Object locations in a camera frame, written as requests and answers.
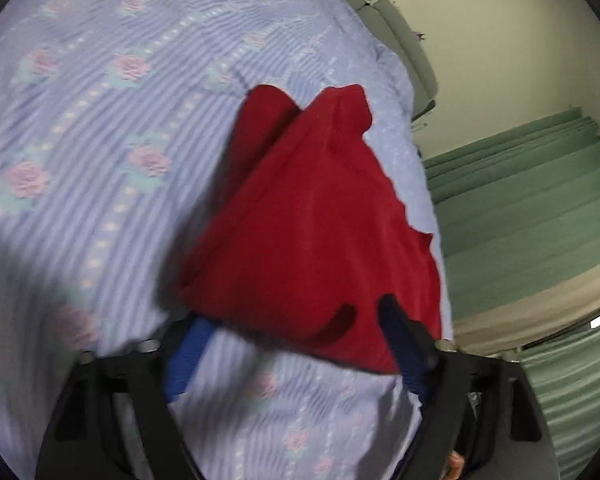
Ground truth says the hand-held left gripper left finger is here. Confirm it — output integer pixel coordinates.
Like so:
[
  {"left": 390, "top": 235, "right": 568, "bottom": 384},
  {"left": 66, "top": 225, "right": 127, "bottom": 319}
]
[{"left": 35, "top": 317, "right": 221, "bottom": 480}]

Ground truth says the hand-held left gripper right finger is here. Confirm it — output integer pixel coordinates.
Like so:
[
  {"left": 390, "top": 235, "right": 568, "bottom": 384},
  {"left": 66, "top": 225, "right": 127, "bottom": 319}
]
[{"left": 377, "top": 294, "right": 561, "bottom": 480}]

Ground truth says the green curtain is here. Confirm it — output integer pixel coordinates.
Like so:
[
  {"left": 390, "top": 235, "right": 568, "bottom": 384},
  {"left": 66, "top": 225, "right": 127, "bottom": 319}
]
[
  {"left": 422, "top": 106, "right": 600, "bottom": 322},
  {"left": 520, "top": 325, "right": 600, "bottom": 480}
]

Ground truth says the beige curtain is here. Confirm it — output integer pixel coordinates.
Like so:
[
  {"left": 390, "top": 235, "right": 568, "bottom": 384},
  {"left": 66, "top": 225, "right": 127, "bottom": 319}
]
[{"left": 450, "top": 277, "right": 600, "bottom": 356}]

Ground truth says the red cartoon print sweater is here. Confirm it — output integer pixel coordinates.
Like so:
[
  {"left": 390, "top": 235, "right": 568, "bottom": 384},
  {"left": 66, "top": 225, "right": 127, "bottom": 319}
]
[{"left": 175, "top": 82, "right": 443, "bottom": 376}]

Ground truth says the purple floral bed sheet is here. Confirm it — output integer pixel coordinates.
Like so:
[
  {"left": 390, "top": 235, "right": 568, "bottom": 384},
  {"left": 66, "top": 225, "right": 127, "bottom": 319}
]
[{"left": 0, "top": 0, "right": 456, "bottom": 480}]

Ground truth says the grey padded headboard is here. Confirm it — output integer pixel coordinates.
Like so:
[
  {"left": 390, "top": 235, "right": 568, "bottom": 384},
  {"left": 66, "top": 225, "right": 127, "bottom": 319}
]
[{"left": 325, "top": 0, "right": 439, "bottom": 122}]

